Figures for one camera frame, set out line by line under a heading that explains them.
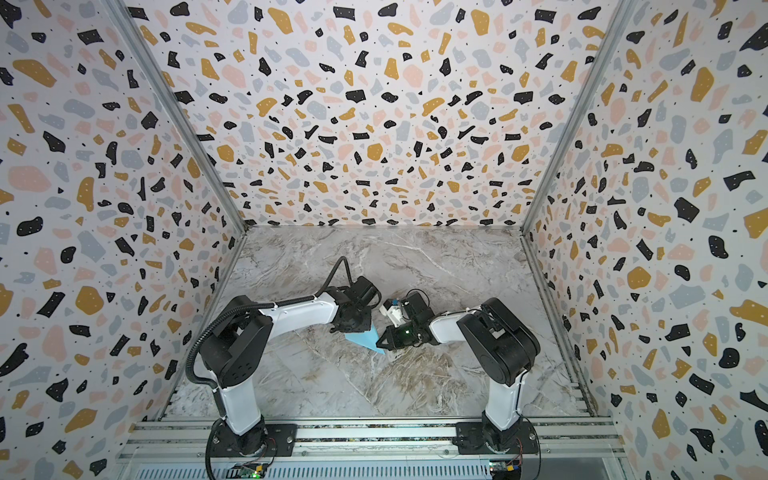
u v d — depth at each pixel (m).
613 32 0.74
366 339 0.91
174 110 0.86
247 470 0.70
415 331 0.76
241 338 0.48
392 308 0.88
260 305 0.53
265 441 0.72
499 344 0.50
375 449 0.73
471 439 0.73
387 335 0.84
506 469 0.72
